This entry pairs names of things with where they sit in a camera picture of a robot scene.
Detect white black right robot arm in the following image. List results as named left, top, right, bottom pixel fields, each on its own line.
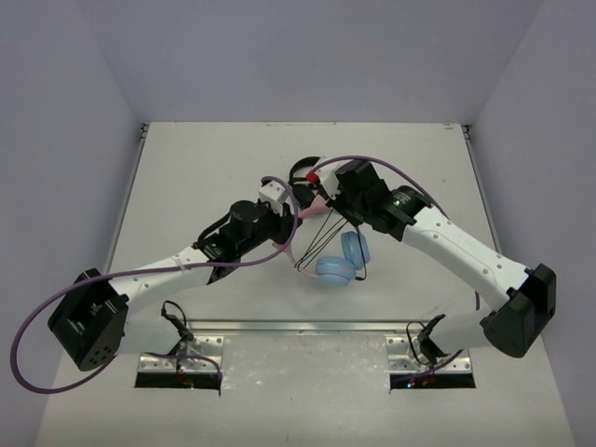
left=316, top=160, right=556, bottom=363

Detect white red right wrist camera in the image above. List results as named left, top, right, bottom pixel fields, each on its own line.
left=305, top=161, right=345, bottom=200

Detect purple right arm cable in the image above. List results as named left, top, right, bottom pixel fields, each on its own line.
left=311, top=156, right=483, bottom=313

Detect metal mounting bracket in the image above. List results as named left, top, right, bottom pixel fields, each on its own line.
left=135, top=333, right=225, bottom=393
left=385, top=334, right=477, bottom=390

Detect left metal mounting bracket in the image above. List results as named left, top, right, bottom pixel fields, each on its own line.
left=135, top=333, right=225, bottom=393

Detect right metal mounting bracket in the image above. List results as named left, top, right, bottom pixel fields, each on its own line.
left=385, top=334, right=477, bottom=390

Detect pink blue cat-ear headphones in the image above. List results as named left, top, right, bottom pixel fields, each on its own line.
left=283, top=193, right=373, bottom=286

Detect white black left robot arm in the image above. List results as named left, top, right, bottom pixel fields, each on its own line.
left=48, top=200, right=300, bottom=372

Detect aluminium table edge rail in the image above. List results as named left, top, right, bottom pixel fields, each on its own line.
left=88, top=318, right=471, bottom=332

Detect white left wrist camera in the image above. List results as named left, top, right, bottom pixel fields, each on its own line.
left=258, top=180, right=288, bottom=216

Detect black headphones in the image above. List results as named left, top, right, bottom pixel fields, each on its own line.
left=289, top=156, right=326, bottom=210

